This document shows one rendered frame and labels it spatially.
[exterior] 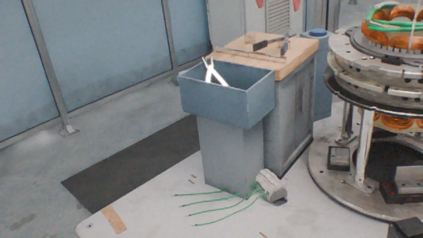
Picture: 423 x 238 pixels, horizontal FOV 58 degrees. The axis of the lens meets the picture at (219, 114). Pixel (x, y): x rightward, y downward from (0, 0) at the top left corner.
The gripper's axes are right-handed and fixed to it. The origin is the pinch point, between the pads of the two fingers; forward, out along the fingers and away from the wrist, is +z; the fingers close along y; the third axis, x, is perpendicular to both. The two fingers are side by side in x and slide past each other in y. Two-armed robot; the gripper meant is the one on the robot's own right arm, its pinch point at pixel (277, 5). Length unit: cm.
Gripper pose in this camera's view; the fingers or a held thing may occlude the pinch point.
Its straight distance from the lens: 84.8
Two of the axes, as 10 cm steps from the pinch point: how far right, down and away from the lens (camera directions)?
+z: 0.9, 8.6, 5.1
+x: 5.6, -4.6, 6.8
